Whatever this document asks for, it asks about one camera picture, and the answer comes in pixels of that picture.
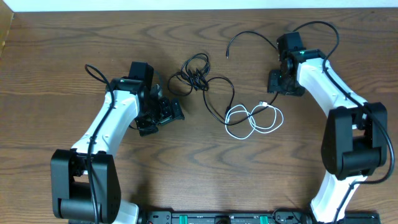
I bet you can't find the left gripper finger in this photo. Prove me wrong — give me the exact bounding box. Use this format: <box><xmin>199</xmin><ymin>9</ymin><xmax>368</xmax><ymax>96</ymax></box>
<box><xmin>138</xmin><ymin>124</ymin><xmax>159</xmax><ymax>137</ymax></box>
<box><xmin>171</xmin><ymin>98</ymin><xmax>185</xmax><ymax>120</ymax></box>

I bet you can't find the short black cable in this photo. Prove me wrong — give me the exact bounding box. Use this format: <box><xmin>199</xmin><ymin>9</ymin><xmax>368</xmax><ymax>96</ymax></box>
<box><xmin>167</xmin><ymin>52</ymin><xmax>211</xmax><ymax>97</ymax></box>

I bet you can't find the long black cable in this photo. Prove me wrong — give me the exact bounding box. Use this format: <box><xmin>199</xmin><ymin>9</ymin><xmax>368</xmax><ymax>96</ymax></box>
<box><xmin>201</xmin><ymin>30</ymin><xmax>280</xmax><ymax>127</ymax></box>

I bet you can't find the white usb cable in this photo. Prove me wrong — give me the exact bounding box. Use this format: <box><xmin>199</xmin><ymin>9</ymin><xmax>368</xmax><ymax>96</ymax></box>
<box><xmin>224</xmin><ymin>100</ymin><xmax>285</xmax><ymax>141</ymax></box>

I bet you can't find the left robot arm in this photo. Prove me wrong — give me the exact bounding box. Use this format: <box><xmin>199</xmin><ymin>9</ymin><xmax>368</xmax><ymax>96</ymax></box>
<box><xmin>50</xmin><ymin>62</ymin><xmax>185</xmax><ymax>223</ymax></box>

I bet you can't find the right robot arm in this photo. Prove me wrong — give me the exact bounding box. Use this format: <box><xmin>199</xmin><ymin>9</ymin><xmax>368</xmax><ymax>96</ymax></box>
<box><xmin>267</xmin><ymin>32</ymin><xmax>388</xmax><ymax>223</ymax></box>

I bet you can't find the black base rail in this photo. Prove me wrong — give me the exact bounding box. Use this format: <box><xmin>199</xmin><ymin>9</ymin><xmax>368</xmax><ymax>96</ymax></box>
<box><xmin>138</xmin><ymin>210</ymin><xmax>382</xmax><ymax>224</ymax></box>

